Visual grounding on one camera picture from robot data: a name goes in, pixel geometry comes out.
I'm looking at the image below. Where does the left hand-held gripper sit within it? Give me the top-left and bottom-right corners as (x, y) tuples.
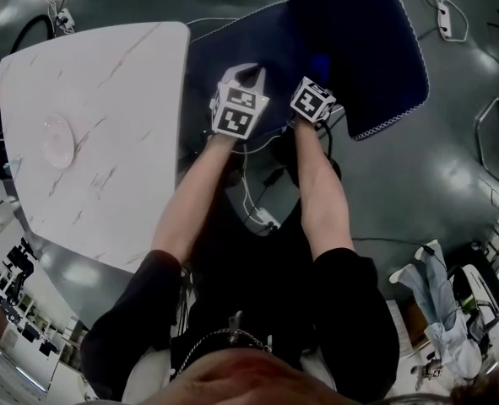
(209, 62), (271, 141)

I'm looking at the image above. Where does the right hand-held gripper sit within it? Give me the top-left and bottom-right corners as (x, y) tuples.
(290, 75), (338, 124)

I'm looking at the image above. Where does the blue wiping cloth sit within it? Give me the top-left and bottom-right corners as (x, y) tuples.
(310, 52), (333, 85)

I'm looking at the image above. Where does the dark blue chair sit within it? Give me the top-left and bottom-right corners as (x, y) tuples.
(181, 0), (431, 143)

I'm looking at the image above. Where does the person's right forearm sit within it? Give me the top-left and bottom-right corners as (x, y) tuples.
(292, 117), (356, 264)

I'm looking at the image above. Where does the person's left forearm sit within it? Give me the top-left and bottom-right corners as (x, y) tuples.
(152, 132), (238, 266)

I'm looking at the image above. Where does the white power adapter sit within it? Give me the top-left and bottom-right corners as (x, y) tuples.
(250, 206), (282, 232)

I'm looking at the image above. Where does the white power strip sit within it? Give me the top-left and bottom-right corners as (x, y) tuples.
(437, 0), (453, 40)
(55, 8), (75, 30)

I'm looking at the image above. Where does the person's black clothing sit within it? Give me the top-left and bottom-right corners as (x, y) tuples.
(79, 128), (403, 405)

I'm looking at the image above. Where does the clear glass plate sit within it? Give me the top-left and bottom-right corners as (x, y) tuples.
(42, 111), (77, 170)

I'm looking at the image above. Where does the black machine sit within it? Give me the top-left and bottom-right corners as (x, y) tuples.
(1, 235), (37, 295)

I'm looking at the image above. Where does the white power cable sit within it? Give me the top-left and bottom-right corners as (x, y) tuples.
(393, 0), (470, 42)

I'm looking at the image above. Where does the black hose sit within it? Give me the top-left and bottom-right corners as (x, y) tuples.
(9, 12), (52, 55)

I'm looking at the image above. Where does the silver chain necklace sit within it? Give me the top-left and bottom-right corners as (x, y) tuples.
(170, 328), (274, 381)

